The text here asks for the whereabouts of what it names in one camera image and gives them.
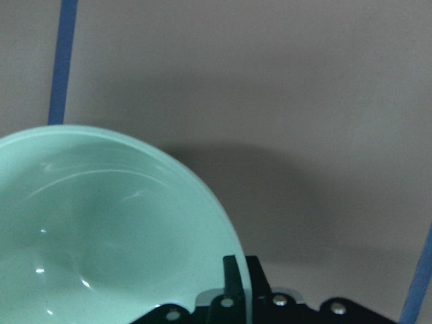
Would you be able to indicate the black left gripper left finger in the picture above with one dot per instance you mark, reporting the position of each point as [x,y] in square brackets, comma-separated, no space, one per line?
[227,305]

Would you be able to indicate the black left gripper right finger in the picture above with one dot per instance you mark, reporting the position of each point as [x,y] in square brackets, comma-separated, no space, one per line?
[287,306]

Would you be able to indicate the green bowl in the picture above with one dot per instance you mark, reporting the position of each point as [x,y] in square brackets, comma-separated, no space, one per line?
[98,227]

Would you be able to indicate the brown paper table mat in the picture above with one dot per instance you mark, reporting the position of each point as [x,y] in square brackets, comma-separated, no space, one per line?
[309,121]

